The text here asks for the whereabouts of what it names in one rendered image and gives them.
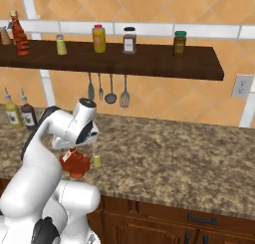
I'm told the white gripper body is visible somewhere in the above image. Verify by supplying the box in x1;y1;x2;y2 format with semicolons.
51;134;81;151

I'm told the red ribbed condiment bottle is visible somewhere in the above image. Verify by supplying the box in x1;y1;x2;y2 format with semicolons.
59;147;92;180
8;10;32;58

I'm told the yellow-green shaker with silver cap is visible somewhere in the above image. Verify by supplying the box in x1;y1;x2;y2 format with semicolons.
92;149;104;169
55;34;69;56

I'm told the dark vinegar bottle with pourer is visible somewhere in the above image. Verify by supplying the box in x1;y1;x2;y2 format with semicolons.
20;88;39;131

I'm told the yellow oil bottle with pourer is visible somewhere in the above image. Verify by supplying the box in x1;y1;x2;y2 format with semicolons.
3;87;24;129

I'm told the yellow bottle with red cap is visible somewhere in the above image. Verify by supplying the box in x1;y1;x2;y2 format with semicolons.
92;23;108;55

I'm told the tan shaker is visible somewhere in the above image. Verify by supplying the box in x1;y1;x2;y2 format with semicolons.
0;26;13;46

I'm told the grey hanging spatula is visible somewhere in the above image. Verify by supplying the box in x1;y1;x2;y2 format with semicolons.
87;72;96;103

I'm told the grey hanging fork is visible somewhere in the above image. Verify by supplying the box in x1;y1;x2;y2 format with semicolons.
97;73;105;102

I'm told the grey hanging ladle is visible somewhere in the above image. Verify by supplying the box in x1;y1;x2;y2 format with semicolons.
104;74;118;105

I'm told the grey hanging slotted turner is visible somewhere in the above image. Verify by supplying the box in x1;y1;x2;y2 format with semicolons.
119;75;131;109

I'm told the dark brown jar, black lid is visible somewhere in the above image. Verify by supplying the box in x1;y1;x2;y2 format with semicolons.
122;26;137;55

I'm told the brown wooden cupboard door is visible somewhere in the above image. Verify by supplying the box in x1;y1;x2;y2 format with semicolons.
112;211;197;244
196;227;255;244

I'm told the brown wooden drawer front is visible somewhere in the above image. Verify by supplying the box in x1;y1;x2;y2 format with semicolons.
136;201;255;236

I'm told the olive jar with green lid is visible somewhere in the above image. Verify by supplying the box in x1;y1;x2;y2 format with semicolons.
172;30;188;58

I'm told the dark wooden wall shelf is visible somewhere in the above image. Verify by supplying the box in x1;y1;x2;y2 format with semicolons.
0;38;225;82

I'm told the black drawer handle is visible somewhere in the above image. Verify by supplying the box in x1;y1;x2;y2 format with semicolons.
186;213;219;226

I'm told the white wall socket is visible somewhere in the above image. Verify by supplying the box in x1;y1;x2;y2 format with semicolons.
230;74;254;100

